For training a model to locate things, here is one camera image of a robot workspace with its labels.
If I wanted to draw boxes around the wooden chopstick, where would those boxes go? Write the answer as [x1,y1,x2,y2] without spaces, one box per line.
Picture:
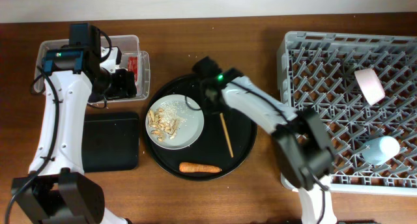
[219,113,234,158]

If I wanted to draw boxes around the red snack wrapper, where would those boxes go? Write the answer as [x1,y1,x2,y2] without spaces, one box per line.
[128,56,138,81]

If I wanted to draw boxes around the light blue cup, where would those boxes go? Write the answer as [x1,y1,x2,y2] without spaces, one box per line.
[362,136,400,166]

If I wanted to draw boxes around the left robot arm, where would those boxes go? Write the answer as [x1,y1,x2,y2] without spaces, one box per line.
[4,23,137,223]

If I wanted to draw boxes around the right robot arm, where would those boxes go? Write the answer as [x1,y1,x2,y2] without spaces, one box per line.
[192,57,337,223]

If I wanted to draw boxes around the grey dishwasher rack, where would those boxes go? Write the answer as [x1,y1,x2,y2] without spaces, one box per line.
[277,31,416,197]

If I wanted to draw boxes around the rice grains pile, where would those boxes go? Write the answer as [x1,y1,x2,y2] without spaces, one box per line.
[158,101,188,124]

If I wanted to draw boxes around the grey round plate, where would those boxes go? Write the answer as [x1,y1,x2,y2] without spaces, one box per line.
[145,94,204,150]

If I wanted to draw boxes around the clear plastic bin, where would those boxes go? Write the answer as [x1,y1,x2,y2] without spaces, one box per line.
[35,35,151,103]

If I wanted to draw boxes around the round black serving tray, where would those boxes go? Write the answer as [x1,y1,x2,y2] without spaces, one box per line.
[142,73,258,182]

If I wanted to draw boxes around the peanut shells pile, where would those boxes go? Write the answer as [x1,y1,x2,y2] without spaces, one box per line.
[147,107,182,142]

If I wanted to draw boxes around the black rectangular tray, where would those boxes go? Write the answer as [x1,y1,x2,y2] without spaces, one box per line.
[81,112,139,173]

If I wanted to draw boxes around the orange carrot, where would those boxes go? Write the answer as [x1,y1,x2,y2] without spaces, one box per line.
[179,162,222,173]

